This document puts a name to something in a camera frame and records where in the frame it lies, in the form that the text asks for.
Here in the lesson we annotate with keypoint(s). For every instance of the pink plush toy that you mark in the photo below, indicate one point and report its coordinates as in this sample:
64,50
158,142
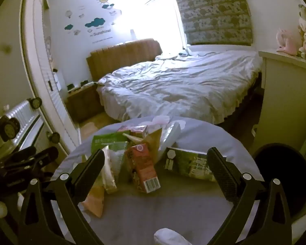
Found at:
287,43

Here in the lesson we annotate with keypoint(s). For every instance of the red juice carton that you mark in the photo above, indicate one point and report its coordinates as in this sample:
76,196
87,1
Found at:
142,163

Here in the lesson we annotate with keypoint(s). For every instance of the flower printed tablecloth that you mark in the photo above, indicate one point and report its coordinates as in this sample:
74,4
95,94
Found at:
148,209

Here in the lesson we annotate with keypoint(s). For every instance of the small red carton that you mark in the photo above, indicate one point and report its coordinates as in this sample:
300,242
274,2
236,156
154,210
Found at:
137,130

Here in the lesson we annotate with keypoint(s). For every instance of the cloud wall stickers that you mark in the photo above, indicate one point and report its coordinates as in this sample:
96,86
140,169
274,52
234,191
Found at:
94,23

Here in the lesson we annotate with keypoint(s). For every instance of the white dresser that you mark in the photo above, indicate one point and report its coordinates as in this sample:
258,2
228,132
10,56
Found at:
283,102

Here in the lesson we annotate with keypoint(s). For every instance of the orange packet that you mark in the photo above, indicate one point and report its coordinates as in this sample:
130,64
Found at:
94,201

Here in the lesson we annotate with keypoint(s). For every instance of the cream snack wrapper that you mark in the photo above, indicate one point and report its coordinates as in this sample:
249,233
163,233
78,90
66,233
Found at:
108,173

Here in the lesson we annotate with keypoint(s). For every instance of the wooden nightstand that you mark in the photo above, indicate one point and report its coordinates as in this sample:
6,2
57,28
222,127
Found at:
81,102

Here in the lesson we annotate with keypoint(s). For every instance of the floral roman blind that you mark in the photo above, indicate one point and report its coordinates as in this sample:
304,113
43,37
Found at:
214,12

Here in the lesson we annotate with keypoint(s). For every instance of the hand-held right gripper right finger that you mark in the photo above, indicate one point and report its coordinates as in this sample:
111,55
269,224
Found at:
219,168

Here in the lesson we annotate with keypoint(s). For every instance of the white louvered wardrobe door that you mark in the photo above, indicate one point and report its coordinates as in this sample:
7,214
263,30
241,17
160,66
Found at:
40,56

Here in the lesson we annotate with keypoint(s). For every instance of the small dark nightstand item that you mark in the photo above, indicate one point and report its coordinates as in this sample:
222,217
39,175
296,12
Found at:
71,86
85,83

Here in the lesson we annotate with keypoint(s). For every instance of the green milk carton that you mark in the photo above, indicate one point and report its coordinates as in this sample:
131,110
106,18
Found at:
186,162

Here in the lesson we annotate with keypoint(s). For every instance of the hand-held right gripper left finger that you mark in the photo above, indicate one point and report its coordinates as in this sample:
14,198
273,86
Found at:
91,168

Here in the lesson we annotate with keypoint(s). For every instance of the brown padded headboard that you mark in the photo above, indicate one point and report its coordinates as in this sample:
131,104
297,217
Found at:
122,53

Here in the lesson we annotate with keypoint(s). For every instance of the round door knob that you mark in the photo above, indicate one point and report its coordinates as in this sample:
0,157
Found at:
36,103
8,129
53,137

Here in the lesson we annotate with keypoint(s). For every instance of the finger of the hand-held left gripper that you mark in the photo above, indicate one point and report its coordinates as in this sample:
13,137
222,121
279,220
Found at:
44,154
17,157

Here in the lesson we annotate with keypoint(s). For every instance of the white bed duvet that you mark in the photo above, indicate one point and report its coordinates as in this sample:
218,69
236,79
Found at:
181,86

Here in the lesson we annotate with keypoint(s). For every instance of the black round trash bin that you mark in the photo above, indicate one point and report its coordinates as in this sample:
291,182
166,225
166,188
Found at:
280,173

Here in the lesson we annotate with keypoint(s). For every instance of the green and white packet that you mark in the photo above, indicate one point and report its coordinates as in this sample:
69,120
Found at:
104,141

